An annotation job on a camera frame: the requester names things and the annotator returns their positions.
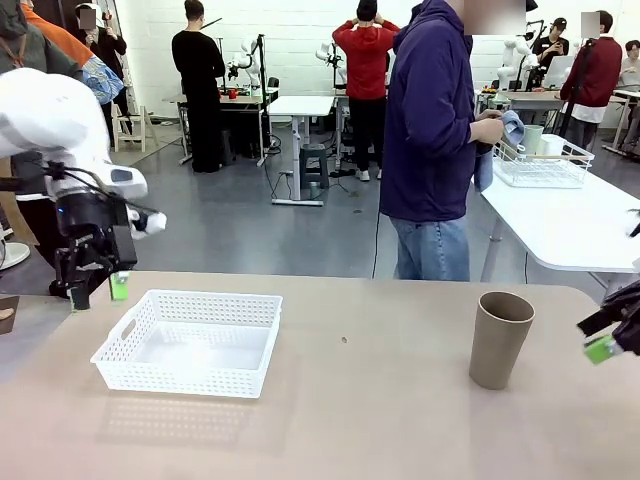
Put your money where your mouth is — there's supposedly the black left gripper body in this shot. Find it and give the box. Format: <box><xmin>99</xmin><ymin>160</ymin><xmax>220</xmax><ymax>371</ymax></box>
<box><xmin>53</xmin><ymin>189</ymin><xmax>139</xmax><ymax>275</ymax></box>

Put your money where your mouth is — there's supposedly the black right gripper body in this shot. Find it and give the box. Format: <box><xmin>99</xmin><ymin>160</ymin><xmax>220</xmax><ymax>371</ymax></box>
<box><xmin>602</xmin><ymin>280</ymin><xmax>640</xmax><ymax>357</ymax></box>

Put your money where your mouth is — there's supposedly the white perforated plastic basket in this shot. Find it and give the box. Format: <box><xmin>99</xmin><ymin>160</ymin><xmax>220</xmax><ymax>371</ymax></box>
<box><xmin>89</xmin><ymin>288</ymin><xmax>284</xmax><ymax>400</ymax></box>

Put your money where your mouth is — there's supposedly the brown paper cup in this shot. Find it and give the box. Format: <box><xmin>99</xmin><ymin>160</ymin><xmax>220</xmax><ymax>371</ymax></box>
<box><xmin>468</xmin><ymin>291</ymin><xmax>536</xmax><ymax>391</ymax></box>

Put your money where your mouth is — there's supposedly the blue cleaning cloth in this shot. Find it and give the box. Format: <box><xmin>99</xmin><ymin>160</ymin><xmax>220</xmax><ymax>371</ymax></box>
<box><xmin>473</xmin><ymin>110</ymin><xmax>526</xmax><ymax>194</ymax></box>

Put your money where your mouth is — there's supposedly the person's right forearm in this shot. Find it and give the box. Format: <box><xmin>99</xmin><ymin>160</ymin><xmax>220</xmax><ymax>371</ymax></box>
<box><xmin>419</xmin><ymin>112</ymin><xmax>476</xmax><ymax>151</ymax></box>

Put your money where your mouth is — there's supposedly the person's right hand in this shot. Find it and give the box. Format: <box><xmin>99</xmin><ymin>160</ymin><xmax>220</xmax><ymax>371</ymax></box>
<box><xmin>471</xmin><ymin>110</ymin><xmax>505</xmax><ymax>146</ymax></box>

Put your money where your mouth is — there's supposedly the white round fan base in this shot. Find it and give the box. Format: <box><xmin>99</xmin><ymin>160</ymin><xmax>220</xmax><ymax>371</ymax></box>
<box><xmin>0</xmin><ymin>241</ymin><xmax>31</xmax><ymax>272</ymax></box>

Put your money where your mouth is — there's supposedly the white wooden step stool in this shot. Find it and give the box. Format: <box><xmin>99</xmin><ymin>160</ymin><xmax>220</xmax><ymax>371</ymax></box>
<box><xmin>110</xmin><ymin>102</ymin><xmax>160</xmax><ymax>154</ymax></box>

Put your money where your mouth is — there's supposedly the white side table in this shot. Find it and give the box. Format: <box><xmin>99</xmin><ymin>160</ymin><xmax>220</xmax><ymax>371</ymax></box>
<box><xmin>472</xmin><ymin>149</ymin><xmax>640</xmax><ymax>304</ymax></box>

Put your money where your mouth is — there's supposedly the person in orange blue clothes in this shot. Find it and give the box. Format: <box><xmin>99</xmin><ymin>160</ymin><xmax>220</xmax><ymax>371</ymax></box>
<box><xmin>19</xmin><ymin>2</ymin><xmax>125</xmax><ymax>107</ymax></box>

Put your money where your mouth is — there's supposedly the person in black holding phone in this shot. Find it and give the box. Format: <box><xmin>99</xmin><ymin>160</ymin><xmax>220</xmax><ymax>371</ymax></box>
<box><xmin>74</xmin><ymin>2</ymin><xmax>136</xmax><ymax>137</ymax></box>

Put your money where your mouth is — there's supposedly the person in black clothes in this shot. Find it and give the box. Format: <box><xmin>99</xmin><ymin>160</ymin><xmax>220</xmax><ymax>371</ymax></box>
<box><xmin>171</xmin><ymin>0</ymin><xmax>227</xmax><ymax>174</ymax></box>

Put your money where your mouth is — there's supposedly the white cup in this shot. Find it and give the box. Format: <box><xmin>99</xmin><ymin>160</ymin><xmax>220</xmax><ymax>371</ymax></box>
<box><xmin>539</xmin><ymin>133</ymin><xmax>566</xmax><ymax>157</ymax></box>

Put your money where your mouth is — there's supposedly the person in grey-green jacket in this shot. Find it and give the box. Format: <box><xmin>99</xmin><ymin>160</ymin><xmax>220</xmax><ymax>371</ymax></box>
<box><xmin>0</xmin><ymin>0</ymin><xmax>84</xmax><ymax>297</ymax></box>

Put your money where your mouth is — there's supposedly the dark background robot desk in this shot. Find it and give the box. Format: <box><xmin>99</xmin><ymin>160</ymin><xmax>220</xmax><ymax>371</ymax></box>
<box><xmin>162</xmin><ymin>85</ymin><xmax>281</xmax><ymax>167</ymax></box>

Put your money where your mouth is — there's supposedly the grey plastic stool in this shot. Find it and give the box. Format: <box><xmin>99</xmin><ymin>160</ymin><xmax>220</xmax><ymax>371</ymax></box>
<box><xmin>298</xmin><ymin>143</ymin><xmax>331</xmax><ymax>190</ymax></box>

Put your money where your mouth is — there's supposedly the white standing desk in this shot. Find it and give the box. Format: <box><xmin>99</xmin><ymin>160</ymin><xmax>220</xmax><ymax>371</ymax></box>
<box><xmin>267</xmin><ymin>94</ymin><xmax>336</xmax><ymax>207</ymax></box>

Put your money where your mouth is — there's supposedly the black tripod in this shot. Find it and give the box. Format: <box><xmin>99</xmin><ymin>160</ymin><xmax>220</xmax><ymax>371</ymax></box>
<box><xmin>557</xmin><ymin>38</ymin><xmax>599</xmax><ymax>139</ymax></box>

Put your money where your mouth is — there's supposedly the person in dark red jacket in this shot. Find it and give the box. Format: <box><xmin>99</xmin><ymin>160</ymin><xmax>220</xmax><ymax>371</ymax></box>
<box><xmin>559</xmin><ymin>9</ymin><xmax>624</xmax><ymax>152</ymax></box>

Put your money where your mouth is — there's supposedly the grey laptop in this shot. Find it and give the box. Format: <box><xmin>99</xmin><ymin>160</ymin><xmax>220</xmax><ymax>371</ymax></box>
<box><xmin>542</xmin><ymin>54</ymin><xmax>576</xmax><ymax>90</ymax></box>

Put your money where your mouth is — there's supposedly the person in purple hoodie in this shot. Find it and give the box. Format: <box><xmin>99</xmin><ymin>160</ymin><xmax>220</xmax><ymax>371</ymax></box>
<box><xmin>378</xmin><ymin>0</ymin><xmax>506</xmax><ymax>282</ymax></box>

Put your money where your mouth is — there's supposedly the brown top background desk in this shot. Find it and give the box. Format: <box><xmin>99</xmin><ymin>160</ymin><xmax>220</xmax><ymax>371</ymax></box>
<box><xmin>332</xmin><ymin>85</ymin><xmax>352</xmax><ymax>169</ymax></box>

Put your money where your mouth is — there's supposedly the person with black cap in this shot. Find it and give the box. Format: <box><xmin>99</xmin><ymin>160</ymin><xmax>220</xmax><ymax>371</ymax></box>
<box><xmin>531</xmin><ymin>17</ymin><xmax>572</xmax><ymax>72</ymax></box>

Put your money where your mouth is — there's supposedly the person in red hoodie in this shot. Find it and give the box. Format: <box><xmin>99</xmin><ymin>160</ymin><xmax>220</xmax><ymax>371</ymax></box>
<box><xmin>332</xmin><ymin>0</ymin><xmax>402</xmax><ymax>182</ymax></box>

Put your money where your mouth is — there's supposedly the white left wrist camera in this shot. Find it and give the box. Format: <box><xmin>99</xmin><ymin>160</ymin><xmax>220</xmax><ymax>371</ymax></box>
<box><xmin>127</xmin><ymin>207</ymin><xmax>167</xmax><ymax>237</ymax></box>

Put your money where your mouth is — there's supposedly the white wire dish rack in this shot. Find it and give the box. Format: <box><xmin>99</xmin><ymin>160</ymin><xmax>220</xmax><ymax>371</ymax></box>
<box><xmin>492</xmin><ymin>134</ymin><xmax>596</xmax><ymax>190</ymax></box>

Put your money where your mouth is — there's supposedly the black camera stand pole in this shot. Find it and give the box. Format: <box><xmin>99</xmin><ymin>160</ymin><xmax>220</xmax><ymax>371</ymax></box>
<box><xmin>255</xmin><ymin>33</ymin><xmax>267</xmax><ymax>96</ymax></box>

